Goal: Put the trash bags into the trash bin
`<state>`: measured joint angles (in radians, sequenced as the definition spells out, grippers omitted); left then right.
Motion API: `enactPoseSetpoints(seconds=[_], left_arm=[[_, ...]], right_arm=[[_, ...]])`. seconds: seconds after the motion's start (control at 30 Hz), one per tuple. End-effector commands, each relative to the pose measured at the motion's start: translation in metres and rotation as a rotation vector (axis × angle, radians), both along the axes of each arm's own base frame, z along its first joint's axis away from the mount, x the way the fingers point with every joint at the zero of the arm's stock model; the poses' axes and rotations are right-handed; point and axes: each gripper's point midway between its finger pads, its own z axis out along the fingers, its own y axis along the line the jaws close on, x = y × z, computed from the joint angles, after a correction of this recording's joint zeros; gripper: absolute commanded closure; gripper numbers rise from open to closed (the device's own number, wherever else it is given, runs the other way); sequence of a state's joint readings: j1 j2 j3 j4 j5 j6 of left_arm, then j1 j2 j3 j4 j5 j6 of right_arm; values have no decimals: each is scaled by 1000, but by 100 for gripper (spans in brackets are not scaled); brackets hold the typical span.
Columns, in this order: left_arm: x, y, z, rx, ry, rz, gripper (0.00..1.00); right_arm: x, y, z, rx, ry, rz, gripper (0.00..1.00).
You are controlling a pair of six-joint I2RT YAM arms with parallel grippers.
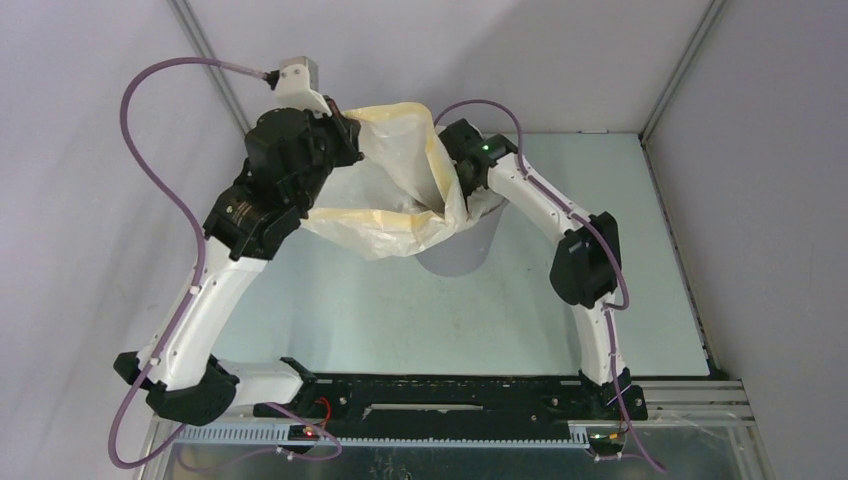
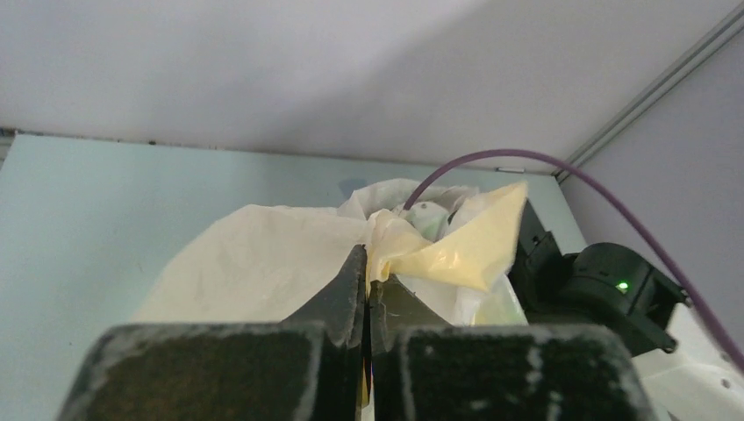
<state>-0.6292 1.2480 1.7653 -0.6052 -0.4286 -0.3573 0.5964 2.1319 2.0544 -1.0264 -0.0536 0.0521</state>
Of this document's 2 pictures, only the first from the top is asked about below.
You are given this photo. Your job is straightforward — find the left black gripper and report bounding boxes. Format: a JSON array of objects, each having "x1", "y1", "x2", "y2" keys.
[{"x1": 291, "y1": 95, "x2": 364, "y2": 212}]

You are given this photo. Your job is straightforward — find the translucent cream trash bag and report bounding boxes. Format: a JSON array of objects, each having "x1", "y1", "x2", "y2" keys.
[{"x1": 301, "y1": 102, "x2": 504, "y2": 260}]

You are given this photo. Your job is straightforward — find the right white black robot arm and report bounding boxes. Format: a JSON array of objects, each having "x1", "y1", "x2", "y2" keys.
[{"x1": 438, "y1": 119, "x2": 632, "y2": 418}]

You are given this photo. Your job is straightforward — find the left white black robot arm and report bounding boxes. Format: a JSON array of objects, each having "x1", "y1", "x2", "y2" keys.
[{"x1": 114, "y1": 108, "x2": 364, "y2": 426}]

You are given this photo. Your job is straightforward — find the grey plastic trash bin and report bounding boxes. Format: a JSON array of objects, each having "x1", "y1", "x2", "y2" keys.
[{"x1": 414, "y1": 191, "x2": 508, "y2": 278}]

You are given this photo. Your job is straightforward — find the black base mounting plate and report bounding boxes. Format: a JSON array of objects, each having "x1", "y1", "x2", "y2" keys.
[{"x1": 286, "y1": 374, "x2": 648, "y2": 440}]

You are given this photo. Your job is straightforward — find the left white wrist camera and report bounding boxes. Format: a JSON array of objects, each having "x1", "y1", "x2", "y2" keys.
[{"x1": 263, "y1": 56, "x2": 332, "y2": 118}]

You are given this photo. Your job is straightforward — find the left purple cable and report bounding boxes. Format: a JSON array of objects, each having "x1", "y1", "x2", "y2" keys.
[{"x1": 107, "y1": 56, "x2": 344, "y2": 470}]

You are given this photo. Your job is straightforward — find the left aluminium frame post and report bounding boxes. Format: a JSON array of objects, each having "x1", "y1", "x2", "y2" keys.
[{"x1": 166, "y1": 0, "x2": 251, "y2": 136}]

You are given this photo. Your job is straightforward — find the aluminium frame post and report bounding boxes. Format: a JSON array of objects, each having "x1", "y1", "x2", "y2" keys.
[
  {"x1": 638, "y1": 0, "x2": 731, "y2": 145},
  {"x1": 166, "y1": 0, "x2": 251, "y2": 136}
]

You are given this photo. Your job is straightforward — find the grey slotted cable duct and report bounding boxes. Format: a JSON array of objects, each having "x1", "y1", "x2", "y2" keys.
[{"x1": 175, "y1": 423, "x2": 589, "y2": 449}]

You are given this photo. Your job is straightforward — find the right aluminium frame post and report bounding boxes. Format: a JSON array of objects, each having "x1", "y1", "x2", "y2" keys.
[{"x1": 638, "y1": 0, "x2": 731, "y2": 145}]

